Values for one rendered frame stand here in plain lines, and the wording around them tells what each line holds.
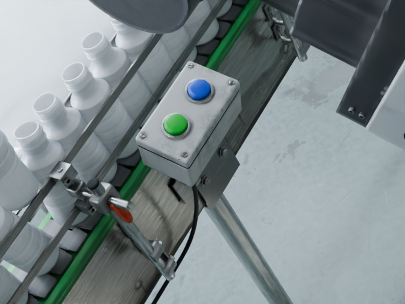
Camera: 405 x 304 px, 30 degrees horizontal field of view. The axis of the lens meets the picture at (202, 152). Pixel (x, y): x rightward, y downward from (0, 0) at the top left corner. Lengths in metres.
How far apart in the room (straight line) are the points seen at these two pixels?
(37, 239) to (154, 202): 0.21
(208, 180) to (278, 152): 1.17
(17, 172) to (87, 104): 0.15
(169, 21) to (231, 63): 0.89
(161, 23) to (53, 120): 0.68
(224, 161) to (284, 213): 0.99
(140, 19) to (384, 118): 0.12
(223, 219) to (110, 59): 0.43
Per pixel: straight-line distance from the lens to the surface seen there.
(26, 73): 3.28
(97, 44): 1.07
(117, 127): 1.09
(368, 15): 0.30
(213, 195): 1.26
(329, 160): 2.30
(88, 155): 1.07
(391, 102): 0.33
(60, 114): 1.03
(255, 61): 1.30
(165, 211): 1.18
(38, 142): 1.01
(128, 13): 0.37
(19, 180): 0.98
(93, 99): 1.06
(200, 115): 0.97
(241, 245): 1.45
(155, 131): 0.97
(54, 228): 1.12
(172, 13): 0.35
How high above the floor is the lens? 1.76
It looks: 45 degrees down
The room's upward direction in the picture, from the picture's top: 32 degrees counter-clockwise
